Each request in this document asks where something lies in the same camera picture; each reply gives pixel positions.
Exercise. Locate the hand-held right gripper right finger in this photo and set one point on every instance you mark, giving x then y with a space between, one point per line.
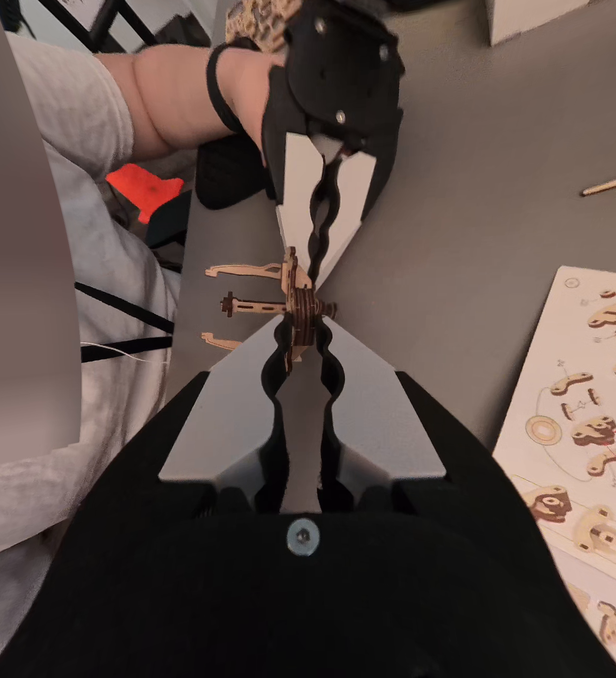
382 423

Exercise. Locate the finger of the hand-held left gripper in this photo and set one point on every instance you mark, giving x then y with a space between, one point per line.
355 190
297 185

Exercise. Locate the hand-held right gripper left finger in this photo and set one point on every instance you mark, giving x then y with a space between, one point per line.
218 423

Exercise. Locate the wooden model assembly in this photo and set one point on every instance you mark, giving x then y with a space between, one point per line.
302 312

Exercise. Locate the person's left forearm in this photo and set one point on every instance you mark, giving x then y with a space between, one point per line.
175 100

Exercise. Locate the laser-cut wooden parts sheet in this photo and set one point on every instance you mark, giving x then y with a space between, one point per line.
257 24

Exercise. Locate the person's left hand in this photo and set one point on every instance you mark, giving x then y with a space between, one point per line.
247 90

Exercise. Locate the black textured pad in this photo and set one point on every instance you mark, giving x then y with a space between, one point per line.
228 175

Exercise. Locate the black wrist band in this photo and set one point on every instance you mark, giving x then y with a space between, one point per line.
211 79

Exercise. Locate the orange traffic cone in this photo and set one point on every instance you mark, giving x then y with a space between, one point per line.
143 190

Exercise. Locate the white box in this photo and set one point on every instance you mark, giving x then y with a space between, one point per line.
519 21

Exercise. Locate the illustrated instruction sheet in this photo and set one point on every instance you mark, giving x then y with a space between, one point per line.
578 344

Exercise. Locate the long wooden stick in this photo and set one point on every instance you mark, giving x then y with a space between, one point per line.
615 183

